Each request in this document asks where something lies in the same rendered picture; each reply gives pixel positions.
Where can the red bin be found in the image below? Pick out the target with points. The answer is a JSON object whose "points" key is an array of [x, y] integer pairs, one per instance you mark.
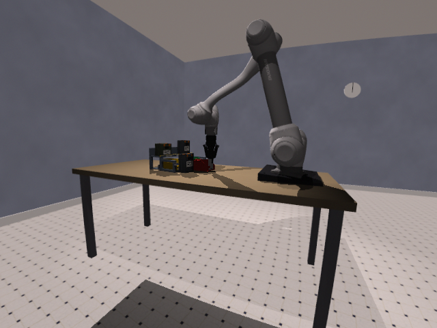
{"points": [[202, 165]]}

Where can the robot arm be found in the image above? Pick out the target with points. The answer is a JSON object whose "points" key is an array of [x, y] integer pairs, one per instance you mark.
{"points": [[287, 150]]}

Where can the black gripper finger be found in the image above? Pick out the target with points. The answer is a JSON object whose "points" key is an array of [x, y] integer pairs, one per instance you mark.
{"points": [[207, 152], [213, 154]]}

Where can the dark grey bin shelf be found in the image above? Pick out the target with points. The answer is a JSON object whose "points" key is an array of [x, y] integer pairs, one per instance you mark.
{"points": [[174, 151]]}

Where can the yellow open bin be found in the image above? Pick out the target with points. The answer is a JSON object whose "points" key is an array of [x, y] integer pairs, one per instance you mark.
{"points": [[168, 165]]}

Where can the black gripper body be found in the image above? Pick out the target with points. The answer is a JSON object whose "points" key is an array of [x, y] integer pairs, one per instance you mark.
{"points": [[213, 140]]}

